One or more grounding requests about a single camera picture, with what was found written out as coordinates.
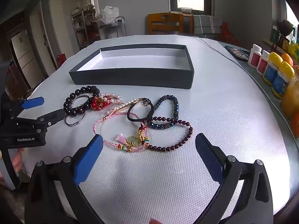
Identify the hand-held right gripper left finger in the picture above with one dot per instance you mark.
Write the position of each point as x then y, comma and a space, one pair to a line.
90, 159

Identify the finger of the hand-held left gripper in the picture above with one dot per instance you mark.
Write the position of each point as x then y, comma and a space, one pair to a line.
32, 103
52, 117

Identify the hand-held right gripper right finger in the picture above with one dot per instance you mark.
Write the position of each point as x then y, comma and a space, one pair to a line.
209, 158

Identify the thin silver bangle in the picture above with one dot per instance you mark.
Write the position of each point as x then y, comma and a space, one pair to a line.
80, 120

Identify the wide silver bangle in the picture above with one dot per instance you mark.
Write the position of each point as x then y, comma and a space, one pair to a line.
80, 96

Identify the dark grey shallow box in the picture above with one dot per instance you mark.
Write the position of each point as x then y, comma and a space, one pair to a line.
130, 61

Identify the person's left hand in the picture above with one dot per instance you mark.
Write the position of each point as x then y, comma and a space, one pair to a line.
17, 161

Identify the refrigerator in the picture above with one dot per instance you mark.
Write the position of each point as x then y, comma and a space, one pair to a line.
25, 56

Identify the round pearl hair clip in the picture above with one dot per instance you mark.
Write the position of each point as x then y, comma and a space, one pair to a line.
115, 97

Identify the straight pearl hair clip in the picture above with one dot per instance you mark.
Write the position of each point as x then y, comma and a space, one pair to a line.
130, 103

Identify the metal shelf rack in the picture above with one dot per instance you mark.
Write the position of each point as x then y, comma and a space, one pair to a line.
83, 25

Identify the orange glass jar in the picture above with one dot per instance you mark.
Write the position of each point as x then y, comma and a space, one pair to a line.
295, 126

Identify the honey glass jar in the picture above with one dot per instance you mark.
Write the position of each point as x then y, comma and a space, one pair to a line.
290, 98

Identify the yellow cap bottle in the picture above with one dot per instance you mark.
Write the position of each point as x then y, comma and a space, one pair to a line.
281, 81
271, 71

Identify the white pill bottle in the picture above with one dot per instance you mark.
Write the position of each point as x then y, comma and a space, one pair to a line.
254, 57
262, 64

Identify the dark flat palette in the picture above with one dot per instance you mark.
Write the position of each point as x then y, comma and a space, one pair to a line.
237, 53

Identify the white plastic bag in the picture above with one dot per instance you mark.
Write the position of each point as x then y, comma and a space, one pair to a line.
108, 14

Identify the peach coloured fruit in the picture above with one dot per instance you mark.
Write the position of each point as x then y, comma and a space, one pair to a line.
296, 68

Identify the red bag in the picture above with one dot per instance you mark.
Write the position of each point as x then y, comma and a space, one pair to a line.
227, 33

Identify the orange fruit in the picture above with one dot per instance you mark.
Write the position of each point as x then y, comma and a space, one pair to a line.
286, 58

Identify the grey plaid folded cloth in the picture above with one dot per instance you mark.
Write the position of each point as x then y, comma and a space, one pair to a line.
206, 24

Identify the yellow plush thing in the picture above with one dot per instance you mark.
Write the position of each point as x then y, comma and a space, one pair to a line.
293, 50

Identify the green box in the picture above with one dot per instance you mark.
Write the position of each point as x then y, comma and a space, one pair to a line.
274, 35

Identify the wooden chair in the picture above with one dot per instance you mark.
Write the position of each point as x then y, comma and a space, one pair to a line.
163, 23

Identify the bowl on window sill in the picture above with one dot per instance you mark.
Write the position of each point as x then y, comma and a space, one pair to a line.
186, 10

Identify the large window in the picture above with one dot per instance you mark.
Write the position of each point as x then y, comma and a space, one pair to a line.
293, 16

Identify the metal tube frame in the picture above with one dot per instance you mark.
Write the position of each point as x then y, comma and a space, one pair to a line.
121, 25

